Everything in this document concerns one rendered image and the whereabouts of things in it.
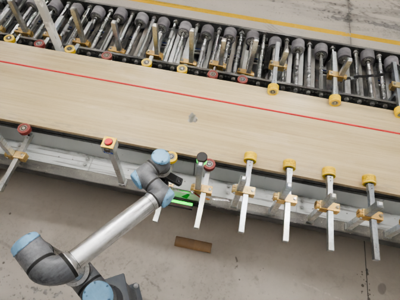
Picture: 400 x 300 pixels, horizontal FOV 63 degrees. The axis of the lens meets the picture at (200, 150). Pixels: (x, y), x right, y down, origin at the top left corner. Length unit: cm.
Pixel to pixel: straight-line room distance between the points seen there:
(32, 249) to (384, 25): 478
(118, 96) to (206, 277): 155
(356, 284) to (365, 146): 118
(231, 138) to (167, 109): 50
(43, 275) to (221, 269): 169
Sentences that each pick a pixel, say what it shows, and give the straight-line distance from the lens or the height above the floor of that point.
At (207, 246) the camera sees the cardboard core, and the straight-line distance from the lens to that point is 276.
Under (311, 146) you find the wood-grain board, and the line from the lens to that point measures 233.
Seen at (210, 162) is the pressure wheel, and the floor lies 91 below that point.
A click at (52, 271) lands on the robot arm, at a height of 144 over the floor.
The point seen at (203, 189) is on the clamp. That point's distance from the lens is 205.
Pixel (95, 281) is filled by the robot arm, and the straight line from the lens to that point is 196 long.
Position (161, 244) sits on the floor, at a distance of 284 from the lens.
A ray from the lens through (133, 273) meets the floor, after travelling 281.
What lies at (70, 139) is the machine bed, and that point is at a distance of 244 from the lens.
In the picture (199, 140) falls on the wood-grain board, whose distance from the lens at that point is 219.
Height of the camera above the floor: 274
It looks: 59 degrees down
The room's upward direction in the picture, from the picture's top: 5 degrees clockwise
